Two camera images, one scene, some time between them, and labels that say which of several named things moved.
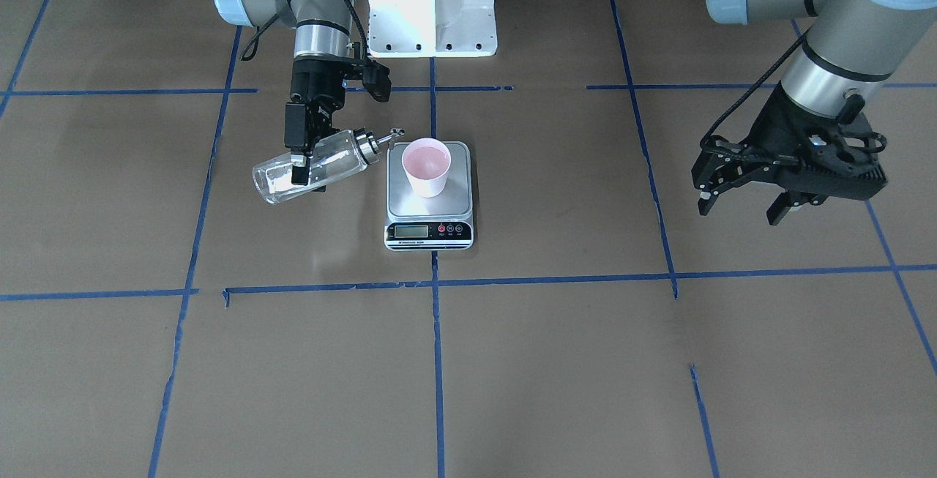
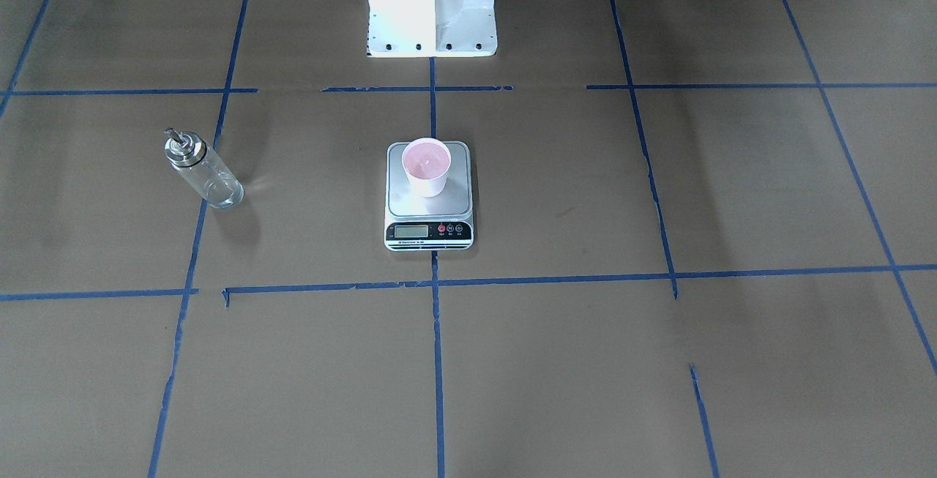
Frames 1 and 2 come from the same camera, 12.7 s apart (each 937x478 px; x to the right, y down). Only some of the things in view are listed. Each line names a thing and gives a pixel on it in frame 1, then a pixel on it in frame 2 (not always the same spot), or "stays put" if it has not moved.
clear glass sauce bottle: x=300 y=172 to x=190 y=154
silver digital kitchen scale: x=443 y=222 stays put
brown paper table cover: x=159 y=320 stays put
